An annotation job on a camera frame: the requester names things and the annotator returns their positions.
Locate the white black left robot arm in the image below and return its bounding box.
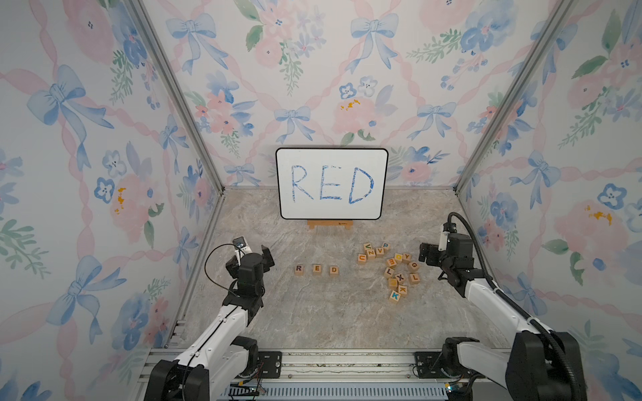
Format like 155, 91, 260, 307
144, 237, 274, 400

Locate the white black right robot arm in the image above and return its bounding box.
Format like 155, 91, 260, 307
416, 232, 588, 400

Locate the wooden block letter X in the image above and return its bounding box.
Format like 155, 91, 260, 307
395, 273, 407, 284

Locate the wooden block letter K teal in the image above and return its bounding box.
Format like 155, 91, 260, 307
389, 291, 401, 302

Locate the whiteboard with blue RED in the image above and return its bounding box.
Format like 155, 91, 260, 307
275, 147, 389, 221

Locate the wooden whiteboard easel stand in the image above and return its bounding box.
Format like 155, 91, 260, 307
307, 220, 354, 230

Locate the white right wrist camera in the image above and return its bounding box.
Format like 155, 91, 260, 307
438, 222, 451, 252

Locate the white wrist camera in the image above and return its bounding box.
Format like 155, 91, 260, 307
438, 222, 451, 252
232, 237, 252, 260

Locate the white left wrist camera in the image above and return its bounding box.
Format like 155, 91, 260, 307
232, 237, 252, 260

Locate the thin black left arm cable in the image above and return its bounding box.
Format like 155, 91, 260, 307
203, 242, 247, 297

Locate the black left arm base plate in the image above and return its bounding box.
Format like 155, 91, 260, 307
243, 351, 283, 379

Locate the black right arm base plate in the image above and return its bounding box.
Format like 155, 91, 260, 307
412, 351, 476, 381

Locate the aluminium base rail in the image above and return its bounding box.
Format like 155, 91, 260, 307
131, 348, 568, 401

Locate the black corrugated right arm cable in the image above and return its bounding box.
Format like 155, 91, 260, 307
445, 211, 583, 401

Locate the aluminium left corner post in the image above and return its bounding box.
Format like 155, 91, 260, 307
125, 0, 225, 195

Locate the aluminium corner post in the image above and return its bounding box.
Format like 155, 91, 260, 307
453, 0, 577, 196
125, 0, 225, 195

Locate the aluminium right corner post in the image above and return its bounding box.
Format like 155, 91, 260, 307
453, 0, 577, 196

